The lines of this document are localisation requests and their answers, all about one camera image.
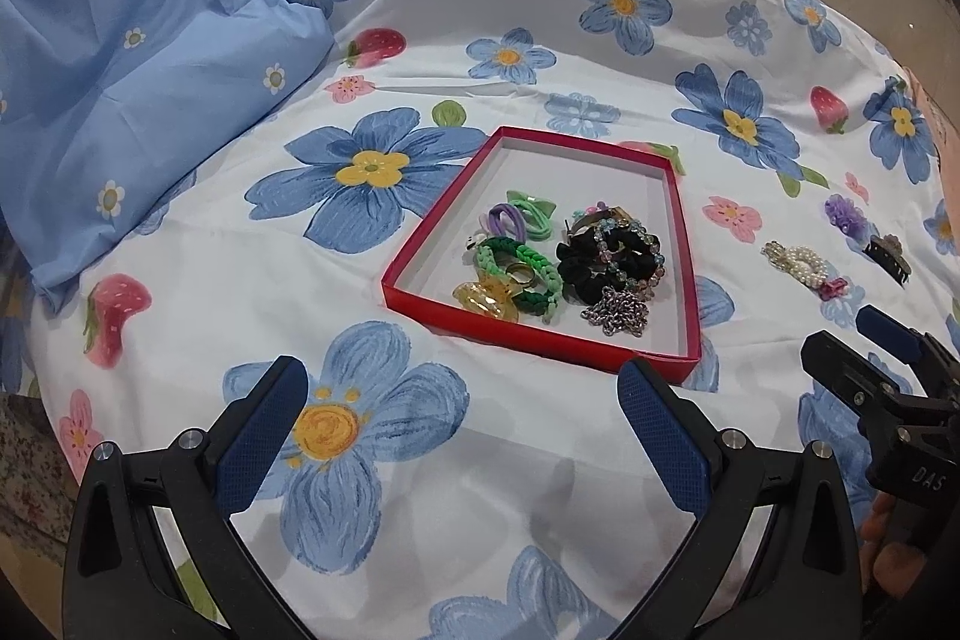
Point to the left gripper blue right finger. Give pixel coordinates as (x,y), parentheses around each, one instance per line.
(666,426)

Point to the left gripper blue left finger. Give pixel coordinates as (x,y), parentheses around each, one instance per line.
(262,403)

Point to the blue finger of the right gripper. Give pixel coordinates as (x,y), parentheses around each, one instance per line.
(862,387)
(906,344)

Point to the black scrunchie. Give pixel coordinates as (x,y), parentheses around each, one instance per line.
(614,258)

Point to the gold bangle watch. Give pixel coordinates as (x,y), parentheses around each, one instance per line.
(611,215)

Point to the person's right hand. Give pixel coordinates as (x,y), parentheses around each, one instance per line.
(890,563)

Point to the pink small hair clip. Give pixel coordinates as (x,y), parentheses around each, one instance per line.
(832,289)

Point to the black claw hair clip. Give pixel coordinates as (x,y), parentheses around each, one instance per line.
(886,252)

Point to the pearl scrunchie with bow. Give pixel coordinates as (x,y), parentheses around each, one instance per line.
(801,263)

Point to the purple flower hair clip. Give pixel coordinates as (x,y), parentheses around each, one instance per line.
(847,218)

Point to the red shallow box tray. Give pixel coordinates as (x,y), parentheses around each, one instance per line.
(503,217)

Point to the yellow transparent hair clip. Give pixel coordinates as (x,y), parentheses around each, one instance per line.
(489,297)

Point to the light blue floral pillow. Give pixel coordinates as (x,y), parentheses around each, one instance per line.
(107,104)

